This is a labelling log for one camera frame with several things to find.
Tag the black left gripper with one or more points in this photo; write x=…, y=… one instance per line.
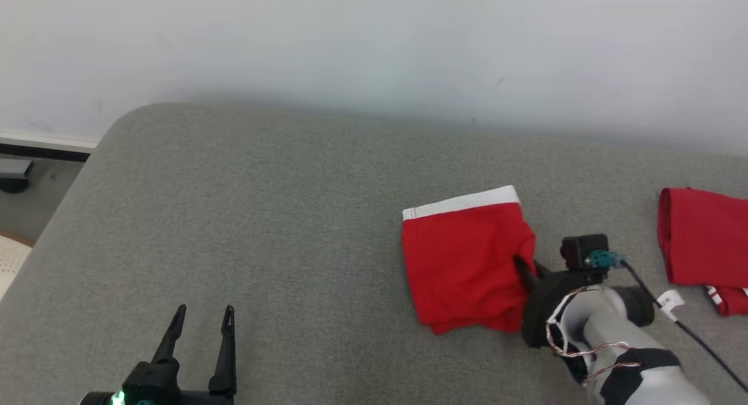
x=204, y=398

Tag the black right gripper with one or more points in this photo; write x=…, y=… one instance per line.
x=543, y=303

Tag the red white shorts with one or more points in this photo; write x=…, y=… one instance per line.
x=461, y=265

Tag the red white jersey shirt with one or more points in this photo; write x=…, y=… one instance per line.
x=707, y=241

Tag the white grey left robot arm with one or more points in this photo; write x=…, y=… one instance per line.
x=99, y=400

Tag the beige woven rug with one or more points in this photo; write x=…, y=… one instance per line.
x=11, y=262

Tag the dark grey floor object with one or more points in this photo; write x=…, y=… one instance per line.
x=14, y=174

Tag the black white baseboard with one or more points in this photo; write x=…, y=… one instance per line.
x=41, y=148

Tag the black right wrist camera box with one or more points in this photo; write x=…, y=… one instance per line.
x=581, y=250

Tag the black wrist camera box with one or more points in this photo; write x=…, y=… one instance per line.
x=581, y=250
x=152, y=381

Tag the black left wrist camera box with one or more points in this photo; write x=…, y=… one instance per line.
x=152, y=381

